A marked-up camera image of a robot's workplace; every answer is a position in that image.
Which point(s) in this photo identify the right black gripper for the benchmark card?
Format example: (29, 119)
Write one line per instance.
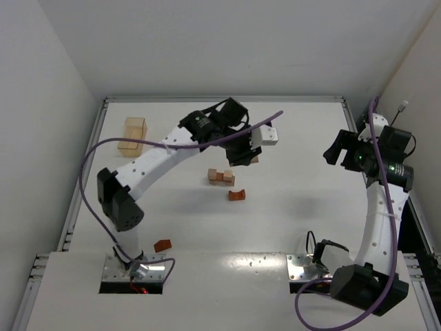
(346, 152)

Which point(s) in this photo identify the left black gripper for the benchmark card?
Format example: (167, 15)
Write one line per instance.
(242, 150)

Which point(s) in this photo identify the dark red arch block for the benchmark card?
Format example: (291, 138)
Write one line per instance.
(237, 195)

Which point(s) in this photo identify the red triangular roof block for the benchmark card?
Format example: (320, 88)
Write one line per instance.
(162, 245)

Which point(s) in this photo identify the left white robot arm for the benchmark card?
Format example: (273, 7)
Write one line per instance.
(119, 190)

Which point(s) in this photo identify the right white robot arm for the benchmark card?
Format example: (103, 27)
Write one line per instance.
(359, 282)

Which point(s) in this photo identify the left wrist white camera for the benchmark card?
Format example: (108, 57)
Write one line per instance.
(263, 136)

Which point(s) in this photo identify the wrist white camera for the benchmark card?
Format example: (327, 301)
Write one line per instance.
(379, 122)
(263, 136)

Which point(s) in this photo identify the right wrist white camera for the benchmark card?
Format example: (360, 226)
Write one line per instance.
(379, 122)

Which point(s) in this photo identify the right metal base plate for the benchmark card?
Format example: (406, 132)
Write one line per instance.
(301, 269)

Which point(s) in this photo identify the metal base plate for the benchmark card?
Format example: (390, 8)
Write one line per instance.
(301, 269)
(113, 270)

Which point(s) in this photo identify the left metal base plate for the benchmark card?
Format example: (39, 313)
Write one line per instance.
(113, 270)

